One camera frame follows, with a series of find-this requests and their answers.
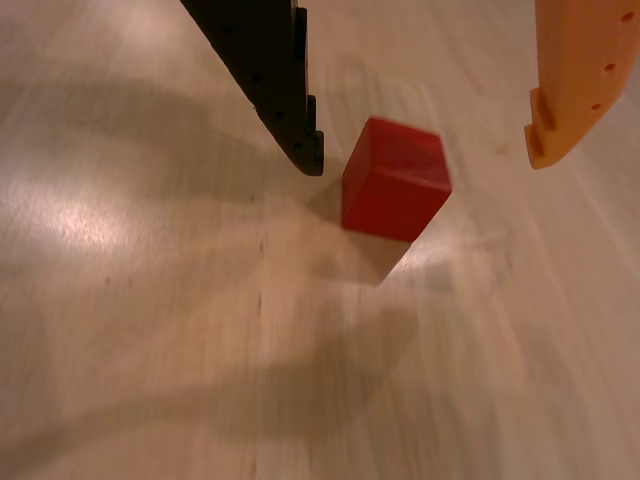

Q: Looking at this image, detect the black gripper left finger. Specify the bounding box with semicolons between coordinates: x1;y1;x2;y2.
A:
179;0;326;177

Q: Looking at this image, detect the red cube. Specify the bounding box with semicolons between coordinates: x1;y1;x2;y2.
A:
340;116;454;245

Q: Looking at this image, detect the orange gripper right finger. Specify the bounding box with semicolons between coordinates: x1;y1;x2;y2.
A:
523;0;640;170

